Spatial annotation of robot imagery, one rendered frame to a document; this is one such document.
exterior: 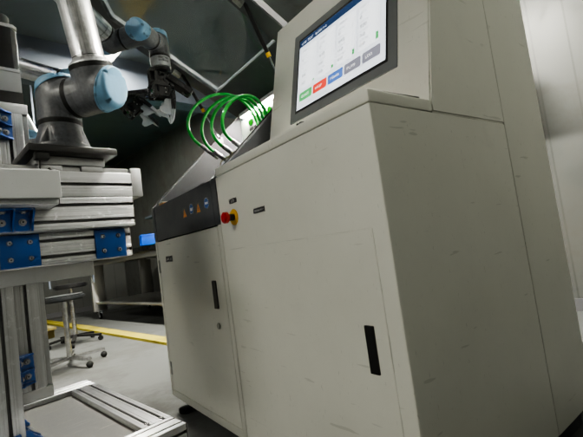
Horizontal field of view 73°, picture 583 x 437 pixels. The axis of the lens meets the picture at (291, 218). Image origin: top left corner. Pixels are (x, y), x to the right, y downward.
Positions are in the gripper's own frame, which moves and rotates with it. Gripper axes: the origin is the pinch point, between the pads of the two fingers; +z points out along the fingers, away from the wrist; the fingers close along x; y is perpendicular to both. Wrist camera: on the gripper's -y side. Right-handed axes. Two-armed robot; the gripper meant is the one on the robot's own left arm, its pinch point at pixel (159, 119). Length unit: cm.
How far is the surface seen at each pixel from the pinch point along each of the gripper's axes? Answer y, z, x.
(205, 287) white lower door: 51, 61, 12
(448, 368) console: 54, 109, 90
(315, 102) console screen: -6, 52, 63
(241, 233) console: 40, 59, 46
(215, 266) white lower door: 46, 59, 24
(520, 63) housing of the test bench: -46, 96, 94
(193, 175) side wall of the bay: -1.0, 23.5, -25.9
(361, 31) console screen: -18, 50, 85
